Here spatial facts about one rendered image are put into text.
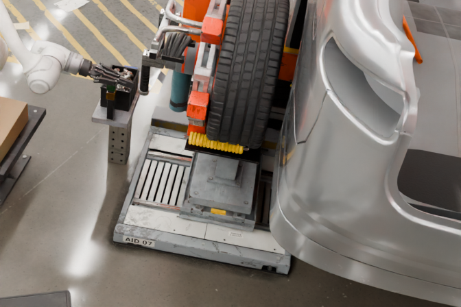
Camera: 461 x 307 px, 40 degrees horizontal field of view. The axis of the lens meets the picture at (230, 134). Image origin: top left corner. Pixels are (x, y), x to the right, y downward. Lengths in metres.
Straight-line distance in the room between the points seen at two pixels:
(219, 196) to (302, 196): 1.16
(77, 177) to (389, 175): 2.00
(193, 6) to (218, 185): 0.87
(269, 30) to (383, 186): 0.96
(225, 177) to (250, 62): 0.83
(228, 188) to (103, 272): 0.69
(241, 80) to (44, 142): 1.47
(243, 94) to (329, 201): 0.75
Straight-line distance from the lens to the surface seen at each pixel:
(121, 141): 3.29
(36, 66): 2.59
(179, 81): 2.88
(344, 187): 1.72
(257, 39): 2.39
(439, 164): 2.42
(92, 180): 3.30
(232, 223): 3.01
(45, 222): 3.12
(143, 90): 2.62
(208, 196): 2.96
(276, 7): 2.52
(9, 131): 3.00
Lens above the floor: 2.34
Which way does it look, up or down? 40 degrees down
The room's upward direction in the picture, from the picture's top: 11 degrees clockwise
